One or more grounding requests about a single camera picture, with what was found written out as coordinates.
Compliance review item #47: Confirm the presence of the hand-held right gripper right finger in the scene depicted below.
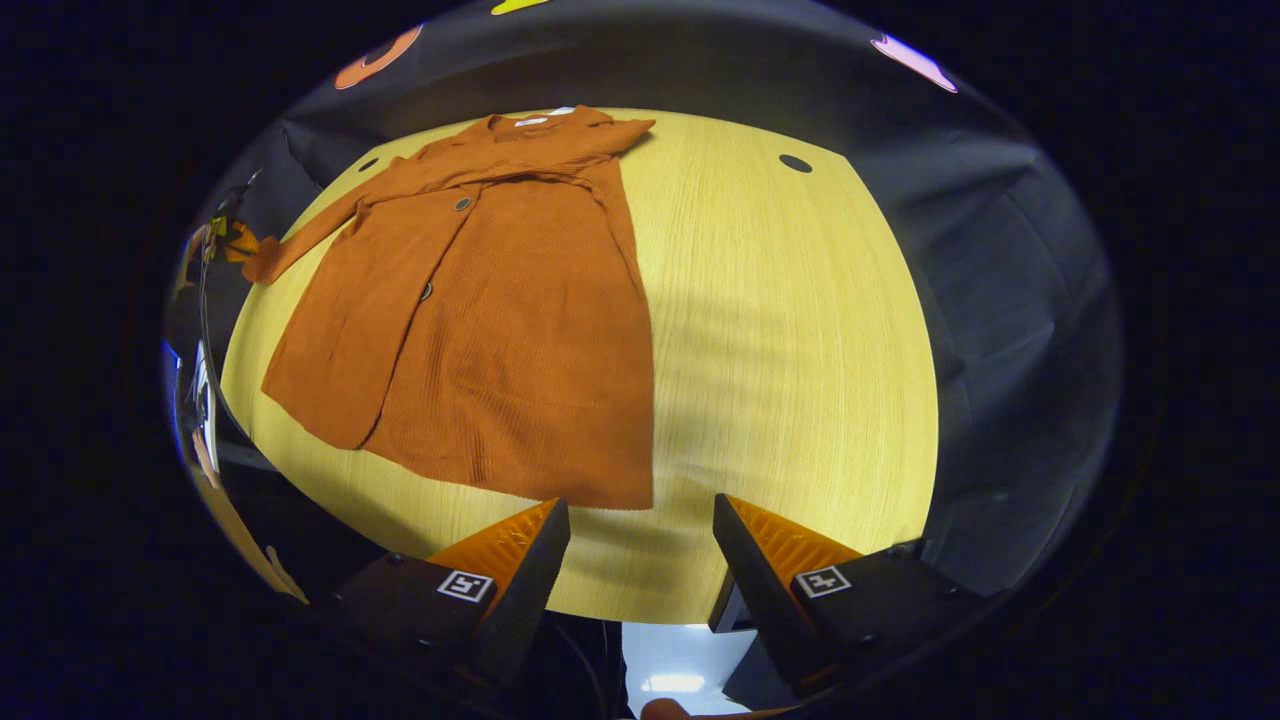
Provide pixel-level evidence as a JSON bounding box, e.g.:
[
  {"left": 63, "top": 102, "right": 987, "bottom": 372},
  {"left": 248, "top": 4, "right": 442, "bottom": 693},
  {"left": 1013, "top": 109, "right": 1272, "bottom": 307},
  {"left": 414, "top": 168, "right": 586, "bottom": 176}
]
[{"left": 710, "top": 493, "right": 986, "bottom": 701}]

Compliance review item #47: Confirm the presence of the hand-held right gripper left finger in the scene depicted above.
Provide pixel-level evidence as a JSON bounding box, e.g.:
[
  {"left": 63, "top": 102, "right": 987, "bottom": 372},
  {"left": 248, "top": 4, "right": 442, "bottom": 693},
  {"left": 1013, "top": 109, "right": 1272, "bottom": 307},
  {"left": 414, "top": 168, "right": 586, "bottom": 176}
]
[{"left": 330, "top": 497, "right": 573, "bottom": 701}]

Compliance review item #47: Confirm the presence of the orange ribbed cardigan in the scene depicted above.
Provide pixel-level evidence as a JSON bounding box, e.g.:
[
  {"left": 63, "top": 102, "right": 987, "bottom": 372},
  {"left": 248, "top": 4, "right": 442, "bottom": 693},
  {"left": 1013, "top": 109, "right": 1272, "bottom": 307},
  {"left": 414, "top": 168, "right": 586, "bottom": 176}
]
[{"left": 242, "top": 105, "right": 658, "bottom": 511}]

